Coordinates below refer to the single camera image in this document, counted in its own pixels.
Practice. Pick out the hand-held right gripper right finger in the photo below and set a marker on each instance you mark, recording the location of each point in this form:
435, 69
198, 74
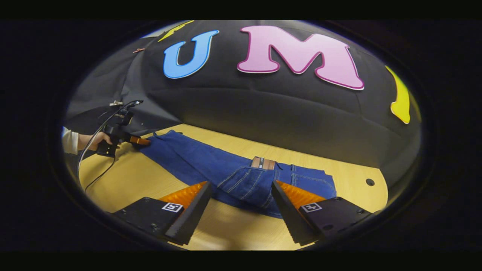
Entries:
288, 210

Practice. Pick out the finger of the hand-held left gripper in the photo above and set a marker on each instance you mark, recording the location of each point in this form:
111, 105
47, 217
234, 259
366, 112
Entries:
140, 141

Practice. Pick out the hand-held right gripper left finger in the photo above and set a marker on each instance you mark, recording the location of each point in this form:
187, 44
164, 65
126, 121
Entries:
194, 212

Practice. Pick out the blue denim jeans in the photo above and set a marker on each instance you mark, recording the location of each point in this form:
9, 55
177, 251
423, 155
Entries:
196, 158

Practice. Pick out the white backdrop clip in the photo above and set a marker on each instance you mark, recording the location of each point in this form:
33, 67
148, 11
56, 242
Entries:
116, 102

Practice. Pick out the round dark table grommet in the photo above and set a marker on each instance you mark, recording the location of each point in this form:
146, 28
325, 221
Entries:
370, 182

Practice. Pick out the black backdrop cloth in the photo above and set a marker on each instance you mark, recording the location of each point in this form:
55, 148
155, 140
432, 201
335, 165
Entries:
263, 101

